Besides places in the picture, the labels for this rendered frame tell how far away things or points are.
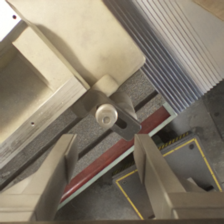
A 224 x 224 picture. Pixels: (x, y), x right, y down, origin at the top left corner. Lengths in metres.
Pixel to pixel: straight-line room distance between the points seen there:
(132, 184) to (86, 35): 1.15
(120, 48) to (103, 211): 1.76
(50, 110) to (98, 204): 1.65
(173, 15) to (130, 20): 0.12
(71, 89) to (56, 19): 0.14
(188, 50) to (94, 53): 0.34
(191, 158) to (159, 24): 1.00
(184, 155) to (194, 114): 0.44
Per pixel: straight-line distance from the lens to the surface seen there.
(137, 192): 1.37
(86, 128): 0.55
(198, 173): 1.43
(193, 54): 0.58
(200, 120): 1.63
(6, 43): 0.32
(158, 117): 0.59
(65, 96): 0.27
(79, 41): 0.33
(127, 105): 0.39
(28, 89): 0.37
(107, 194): 1.79
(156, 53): 0.54
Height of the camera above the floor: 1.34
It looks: 76 degrees down
